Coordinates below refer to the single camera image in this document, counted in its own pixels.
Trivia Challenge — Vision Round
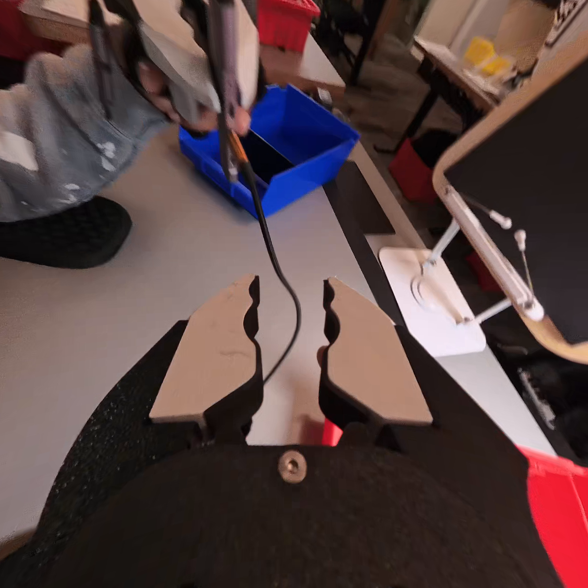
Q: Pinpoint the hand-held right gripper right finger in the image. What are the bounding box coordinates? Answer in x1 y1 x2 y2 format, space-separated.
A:
316 277 434 442

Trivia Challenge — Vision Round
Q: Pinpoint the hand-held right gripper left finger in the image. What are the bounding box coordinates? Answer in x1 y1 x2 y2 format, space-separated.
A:
149 274 265 445

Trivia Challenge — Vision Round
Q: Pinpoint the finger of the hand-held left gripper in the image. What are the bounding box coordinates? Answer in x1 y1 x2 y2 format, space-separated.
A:
137 0 222 124
231 0 261 110

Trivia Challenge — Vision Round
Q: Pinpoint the black USB cable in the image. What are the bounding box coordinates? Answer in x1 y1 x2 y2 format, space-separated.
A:
87 0 244 184

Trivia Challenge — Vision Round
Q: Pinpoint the blue plastic bin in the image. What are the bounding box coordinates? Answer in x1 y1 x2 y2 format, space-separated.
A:
178 84 360 219

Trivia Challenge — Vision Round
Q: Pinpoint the orange plug usb cable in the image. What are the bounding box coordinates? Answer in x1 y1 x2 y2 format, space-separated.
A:
220 131 304 384

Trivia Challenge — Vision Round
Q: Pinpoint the red plastic bin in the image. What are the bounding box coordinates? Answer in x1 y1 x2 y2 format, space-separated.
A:
322 413 588 588

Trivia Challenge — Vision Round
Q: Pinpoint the person's left forearm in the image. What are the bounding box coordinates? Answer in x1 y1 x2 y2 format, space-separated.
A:
0 43 173 224

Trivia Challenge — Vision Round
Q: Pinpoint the person's left hand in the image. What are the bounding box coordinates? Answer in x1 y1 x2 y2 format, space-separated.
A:
139 63 253 137

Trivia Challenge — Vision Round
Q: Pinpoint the red storage bin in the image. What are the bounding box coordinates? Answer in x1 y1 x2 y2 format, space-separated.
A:
257 0 321 51

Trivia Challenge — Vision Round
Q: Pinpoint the white base clear stand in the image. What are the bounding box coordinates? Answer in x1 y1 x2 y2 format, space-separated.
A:
379 202 545 358

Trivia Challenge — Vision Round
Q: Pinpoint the black bin divider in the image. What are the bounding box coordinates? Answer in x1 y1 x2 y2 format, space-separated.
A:
241 131 295 184

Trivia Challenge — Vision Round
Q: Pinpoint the black bumpy wrist rest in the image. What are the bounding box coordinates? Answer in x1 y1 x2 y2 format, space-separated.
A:
0 197 133 269

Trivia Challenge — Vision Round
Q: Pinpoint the wooden side table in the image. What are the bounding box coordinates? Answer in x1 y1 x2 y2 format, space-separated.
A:
411 37 506 152

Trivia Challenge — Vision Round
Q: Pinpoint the black board with wooden rim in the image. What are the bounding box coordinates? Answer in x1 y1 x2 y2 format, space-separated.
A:
432 43 588 364

